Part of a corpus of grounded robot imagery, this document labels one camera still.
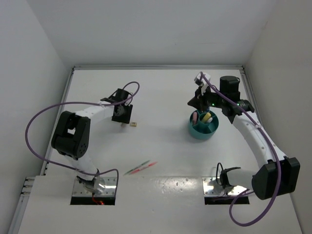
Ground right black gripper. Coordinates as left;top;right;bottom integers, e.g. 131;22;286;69
188;83;226;113

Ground yellow highlighter marker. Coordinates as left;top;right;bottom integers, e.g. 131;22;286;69
202;112;212;123

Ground pink highlighter marker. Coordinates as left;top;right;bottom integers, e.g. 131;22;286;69
192;112;198;126

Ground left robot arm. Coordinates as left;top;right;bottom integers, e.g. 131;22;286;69
51;89;133;183

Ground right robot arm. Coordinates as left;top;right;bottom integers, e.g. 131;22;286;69
187;72;300;200

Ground teal round divided container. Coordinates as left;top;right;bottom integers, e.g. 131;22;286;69
188;110;219;140

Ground green thin pen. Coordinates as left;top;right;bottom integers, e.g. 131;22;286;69
123;160;150;176

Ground red thin pen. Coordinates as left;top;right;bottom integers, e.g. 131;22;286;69
130;162;158;175

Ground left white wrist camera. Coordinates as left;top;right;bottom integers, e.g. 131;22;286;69
125;92;134;105

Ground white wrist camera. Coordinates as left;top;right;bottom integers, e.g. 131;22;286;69
194;72;211;93
125;92;134;105

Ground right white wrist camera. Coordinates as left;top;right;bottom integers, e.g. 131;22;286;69
194;72;211;93

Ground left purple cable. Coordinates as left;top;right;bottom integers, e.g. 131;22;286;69
25;81;141;195

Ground purple cable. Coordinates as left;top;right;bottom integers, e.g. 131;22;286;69
25;81;141;195
198;72;281;225

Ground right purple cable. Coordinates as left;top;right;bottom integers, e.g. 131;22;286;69
198;72;281;225

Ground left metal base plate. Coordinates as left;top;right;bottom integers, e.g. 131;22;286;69
72;177;117;197

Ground metal base plate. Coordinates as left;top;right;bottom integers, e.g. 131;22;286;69
202;177;246;197
72;177;117;197

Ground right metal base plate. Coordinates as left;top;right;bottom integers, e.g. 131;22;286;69
202;177;246;197

